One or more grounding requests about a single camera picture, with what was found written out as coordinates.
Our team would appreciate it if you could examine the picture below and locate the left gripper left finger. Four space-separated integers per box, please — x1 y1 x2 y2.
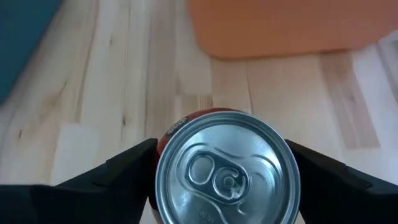
0 138 159 224

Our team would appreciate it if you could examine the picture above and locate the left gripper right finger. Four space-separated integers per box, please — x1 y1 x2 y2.
284 139 398 224

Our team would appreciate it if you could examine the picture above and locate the red Coca-Cola soda can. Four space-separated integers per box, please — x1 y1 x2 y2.
148 107 302 224

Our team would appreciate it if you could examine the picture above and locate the teal plastic bin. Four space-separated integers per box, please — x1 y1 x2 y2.
0 0 63 105

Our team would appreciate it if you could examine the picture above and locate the orange plastic bin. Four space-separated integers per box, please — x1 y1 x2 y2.
185 0 398 60

